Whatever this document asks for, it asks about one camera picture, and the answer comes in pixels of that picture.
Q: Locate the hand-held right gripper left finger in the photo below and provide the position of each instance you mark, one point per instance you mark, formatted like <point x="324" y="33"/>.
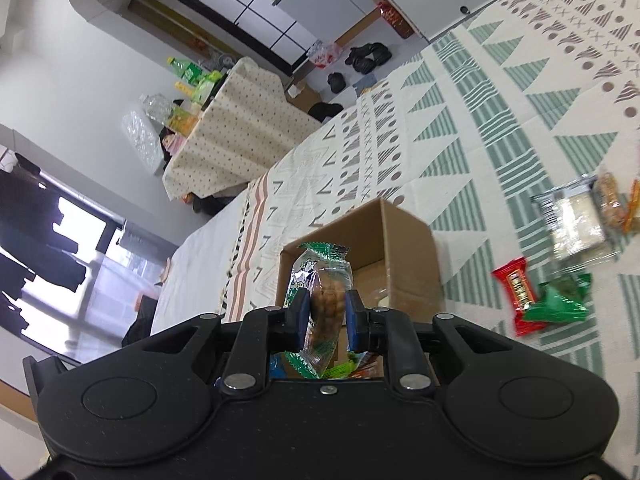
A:
<point x="300" y="320"/>

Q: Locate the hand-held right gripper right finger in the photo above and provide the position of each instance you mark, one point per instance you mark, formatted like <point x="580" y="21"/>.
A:
<point x="356" y="325"/>

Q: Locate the small orange snack packet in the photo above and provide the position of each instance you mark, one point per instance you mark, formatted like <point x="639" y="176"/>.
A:
<point x="367" y="365"/>

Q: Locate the small green snack packet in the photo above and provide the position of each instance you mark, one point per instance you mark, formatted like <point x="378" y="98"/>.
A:
<point x="340" y="367"/>

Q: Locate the green-ended cookie packet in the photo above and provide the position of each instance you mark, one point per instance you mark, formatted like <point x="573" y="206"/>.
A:
<point x="325" y="280"/>

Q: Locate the blue snack packet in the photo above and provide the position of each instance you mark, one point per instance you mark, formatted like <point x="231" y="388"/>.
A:
<point x="277" y="367"/>

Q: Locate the cardboard box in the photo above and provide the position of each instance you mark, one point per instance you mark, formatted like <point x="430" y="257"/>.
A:
<point x="405" y="260"/>

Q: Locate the red snack bar packet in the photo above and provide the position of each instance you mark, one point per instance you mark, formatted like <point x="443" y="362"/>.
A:
<point x="520" y="292"/>

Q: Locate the dark green snack packet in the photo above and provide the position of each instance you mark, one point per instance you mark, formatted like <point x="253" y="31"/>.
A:
<point x="560" y="305"/>

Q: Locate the clear white cracker packet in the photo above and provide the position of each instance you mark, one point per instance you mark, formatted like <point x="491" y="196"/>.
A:
<point x="575" y="220"/>

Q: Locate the orange rice cracker packet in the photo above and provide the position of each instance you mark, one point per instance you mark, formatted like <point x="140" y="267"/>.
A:
<point x="611" y="200"/>

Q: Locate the white bed sheet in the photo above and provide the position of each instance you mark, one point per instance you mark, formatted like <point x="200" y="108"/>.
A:
<point x="200" y="260"/>

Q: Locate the black clothing pile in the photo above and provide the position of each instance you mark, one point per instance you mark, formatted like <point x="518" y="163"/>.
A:
<point x="210" y="203"/>

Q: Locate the small table with dotted cloth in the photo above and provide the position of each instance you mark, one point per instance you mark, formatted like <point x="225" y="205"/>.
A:
<point x="240" y="135"/>

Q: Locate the cartoon doll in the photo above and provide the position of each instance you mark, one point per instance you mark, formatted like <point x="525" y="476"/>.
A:
<point x="170" y="141"/>

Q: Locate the window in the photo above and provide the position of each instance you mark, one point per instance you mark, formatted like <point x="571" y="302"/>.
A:
<point x="75" y="260"/>

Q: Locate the patterned geometric blanket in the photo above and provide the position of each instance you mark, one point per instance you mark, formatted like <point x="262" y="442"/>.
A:
<point x="500" y="135"/>

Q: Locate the bubble wrap sheet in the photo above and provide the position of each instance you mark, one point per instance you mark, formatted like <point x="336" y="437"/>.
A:
<point x="142" y="137"/>

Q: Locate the black slipper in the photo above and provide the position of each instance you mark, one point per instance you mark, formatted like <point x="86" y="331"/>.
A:
<point x="367" y="65"/>
<point x="380" y="51"/>
<point x="359" y="53"/>
<point x="336" y="81"/>

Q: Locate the blue floor mat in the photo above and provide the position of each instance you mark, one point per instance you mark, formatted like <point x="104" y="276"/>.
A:
<point x="366" y="84"/>

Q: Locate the clear bottle yellow liquid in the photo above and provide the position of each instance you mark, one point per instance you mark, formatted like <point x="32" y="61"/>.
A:
<point x="170" y="115"/>

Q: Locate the green tissue pack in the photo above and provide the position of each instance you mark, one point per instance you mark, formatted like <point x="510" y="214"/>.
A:
<point x="207" y="87"/>

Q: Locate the green soda bottle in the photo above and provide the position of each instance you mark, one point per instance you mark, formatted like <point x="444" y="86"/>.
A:
<point x="187" y="71"/>

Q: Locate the dark hanging clothes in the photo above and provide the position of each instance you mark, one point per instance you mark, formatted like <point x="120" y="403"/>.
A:
<point x="30" y="240"/>

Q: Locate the red gift box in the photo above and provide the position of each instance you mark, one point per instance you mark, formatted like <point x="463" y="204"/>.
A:
<point x="396" y="20"/>

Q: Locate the black grid sliding door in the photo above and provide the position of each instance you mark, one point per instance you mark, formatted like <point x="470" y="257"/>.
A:
<point x="250" y="10"/>

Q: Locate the white kitchen cabinet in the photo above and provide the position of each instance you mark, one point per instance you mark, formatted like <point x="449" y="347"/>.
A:
<point x="325" y="5"/>

